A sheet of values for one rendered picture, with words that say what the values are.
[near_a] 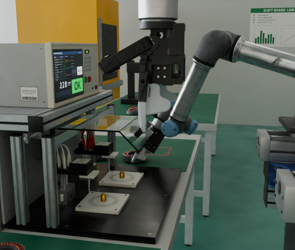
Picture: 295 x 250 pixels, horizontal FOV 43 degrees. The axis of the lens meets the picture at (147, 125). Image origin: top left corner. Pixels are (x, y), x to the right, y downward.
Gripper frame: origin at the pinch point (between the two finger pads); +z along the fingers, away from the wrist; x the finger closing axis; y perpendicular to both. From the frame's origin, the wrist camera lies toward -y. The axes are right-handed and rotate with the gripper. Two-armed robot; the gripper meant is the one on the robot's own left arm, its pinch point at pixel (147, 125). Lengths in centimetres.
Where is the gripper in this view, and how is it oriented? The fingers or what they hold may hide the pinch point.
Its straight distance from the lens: 76.2
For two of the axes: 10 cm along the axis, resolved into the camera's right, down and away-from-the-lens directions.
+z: 0.0, 9.8, 2.0
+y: 9.8, 0.3, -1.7
